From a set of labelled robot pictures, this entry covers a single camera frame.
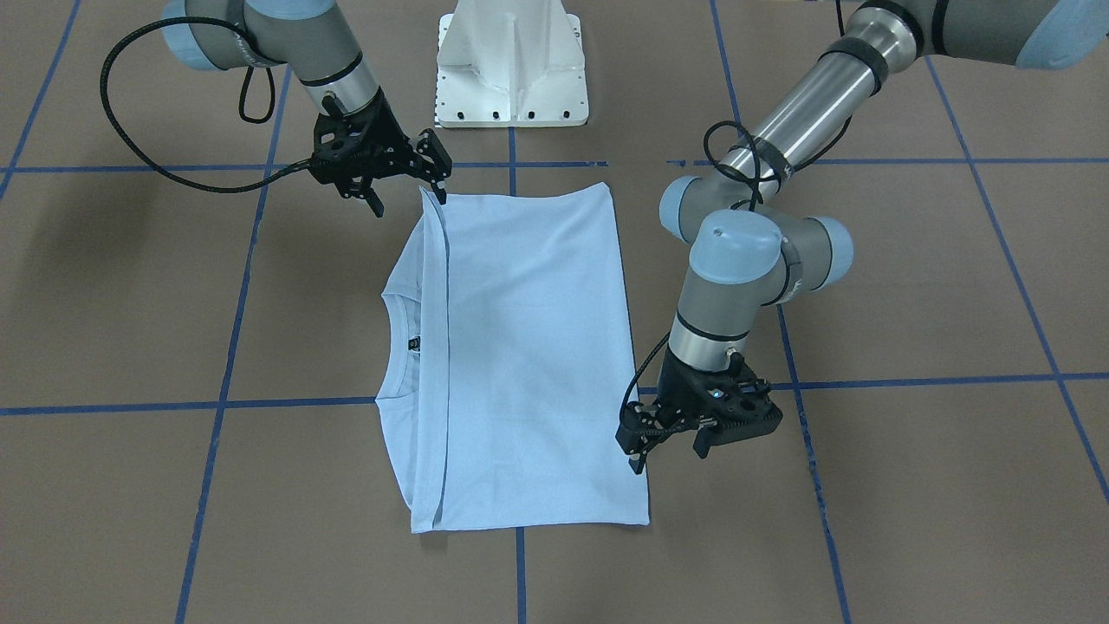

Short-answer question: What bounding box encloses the light blue t-shirt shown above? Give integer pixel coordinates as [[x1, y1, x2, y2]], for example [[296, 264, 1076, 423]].
[[376, 183, 650, 534]]

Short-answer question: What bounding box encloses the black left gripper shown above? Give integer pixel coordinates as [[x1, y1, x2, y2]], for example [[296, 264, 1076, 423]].
[[625, 348, 737, 475]]

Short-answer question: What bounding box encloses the white robot mounting base plate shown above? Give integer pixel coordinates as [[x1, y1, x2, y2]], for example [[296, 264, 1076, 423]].
[[433, 1, 590, 129]]

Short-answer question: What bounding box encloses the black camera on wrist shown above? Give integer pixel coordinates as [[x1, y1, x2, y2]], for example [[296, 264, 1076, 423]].
[[413, 129, 454, 185], [710, 364, 783, 446]]

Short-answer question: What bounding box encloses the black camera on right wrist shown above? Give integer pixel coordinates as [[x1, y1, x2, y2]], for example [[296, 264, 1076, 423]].
[[413, 129, 454, 185]]

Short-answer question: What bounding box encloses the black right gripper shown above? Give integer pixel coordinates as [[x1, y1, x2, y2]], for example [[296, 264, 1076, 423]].
[[308, 88, 448, 218]]

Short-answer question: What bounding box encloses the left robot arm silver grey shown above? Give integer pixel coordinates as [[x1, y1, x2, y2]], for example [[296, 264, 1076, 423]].
[[615, 1, 1108, 474]]

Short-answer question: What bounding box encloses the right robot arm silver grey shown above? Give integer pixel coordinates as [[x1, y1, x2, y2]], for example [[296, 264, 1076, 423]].
[[162, 1, 452, 216]]

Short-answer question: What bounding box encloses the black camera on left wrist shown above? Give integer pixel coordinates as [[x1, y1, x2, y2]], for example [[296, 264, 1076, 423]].
[[710, 364, 783, 446]]

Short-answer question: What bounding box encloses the black braided right gripper cable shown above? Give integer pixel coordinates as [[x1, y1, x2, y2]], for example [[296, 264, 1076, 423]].
[[99, 16, 318, 195]]

